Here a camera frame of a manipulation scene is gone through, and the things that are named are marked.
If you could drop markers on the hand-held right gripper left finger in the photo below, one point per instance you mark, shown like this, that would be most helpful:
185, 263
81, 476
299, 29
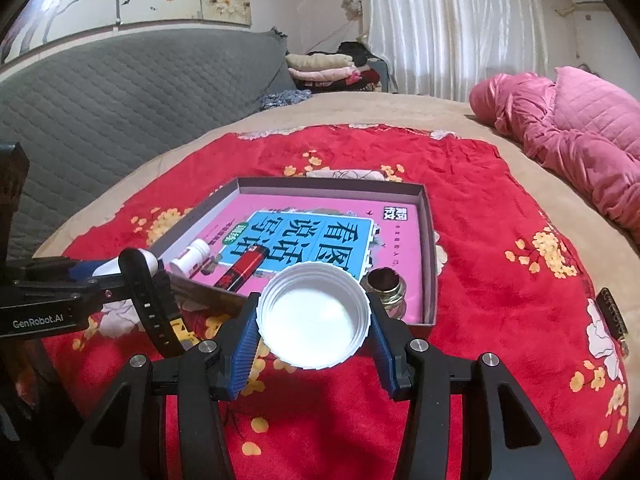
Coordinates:
245, 355

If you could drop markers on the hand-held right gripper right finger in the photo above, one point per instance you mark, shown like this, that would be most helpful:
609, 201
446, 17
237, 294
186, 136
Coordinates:
385, 360

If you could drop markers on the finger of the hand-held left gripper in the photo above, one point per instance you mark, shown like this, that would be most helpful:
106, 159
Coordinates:
107, 291
85, 270

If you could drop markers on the white earbuds case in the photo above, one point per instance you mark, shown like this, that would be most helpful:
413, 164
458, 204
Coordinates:
106, 267

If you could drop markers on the black wrist watch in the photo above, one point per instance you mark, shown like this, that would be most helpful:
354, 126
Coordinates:
150, 300

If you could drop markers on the large metal flange nut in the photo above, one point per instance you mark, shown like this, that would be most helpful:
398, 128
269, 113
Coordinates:
387, 292

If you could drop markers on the white plastic lid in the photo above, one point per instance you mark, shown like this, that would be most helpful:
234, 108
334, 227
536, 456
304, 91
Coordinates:
310, 320

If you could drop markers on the grey cardboard box tray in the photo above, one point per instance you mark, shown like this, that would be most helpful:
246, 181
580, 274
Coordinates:
325, 187

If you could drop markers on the small white pill bottle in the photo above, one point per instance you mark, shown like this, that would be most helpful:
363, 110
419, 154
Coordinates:
190, 257

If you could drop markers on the pink book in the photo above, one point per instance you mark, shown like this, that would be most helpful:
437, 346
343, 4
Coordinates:
400, 270

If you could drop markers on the grey quilted headboard cover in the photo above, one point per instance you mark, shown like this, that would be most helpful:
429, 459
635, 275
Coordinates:
125, 110

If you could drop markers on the red floral blanket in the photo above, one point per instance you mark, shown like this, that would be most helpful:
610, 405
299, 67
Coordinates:
500, 210

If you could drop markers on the black blanket label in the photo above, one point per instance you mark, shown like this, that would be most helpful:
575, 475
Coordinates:
614, 312

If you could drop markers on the beige bed sheet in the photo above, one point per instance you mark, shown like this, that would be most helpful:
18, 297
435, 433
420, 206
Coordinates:
400, 110

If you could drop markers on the blue patterned cloth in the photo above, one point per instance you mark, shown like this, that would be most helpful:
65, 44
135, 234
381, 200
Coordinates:
282, 99

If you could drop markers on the pink rolled quilt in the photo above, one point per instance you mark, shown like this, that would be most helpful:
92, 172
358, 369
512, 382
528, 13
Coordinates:
575, 160

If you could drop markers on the stack of folded clothes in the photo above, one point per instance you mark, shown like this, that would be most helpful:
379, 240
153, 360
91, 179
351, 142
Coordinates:
320, 62

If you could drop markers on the pink quilted pillow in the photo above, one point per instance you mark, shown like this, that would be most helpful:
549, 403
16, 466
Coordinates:
595, 105

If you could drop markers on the white curtain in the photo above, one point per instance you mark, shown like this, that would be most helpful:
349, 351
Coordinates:
450, 25

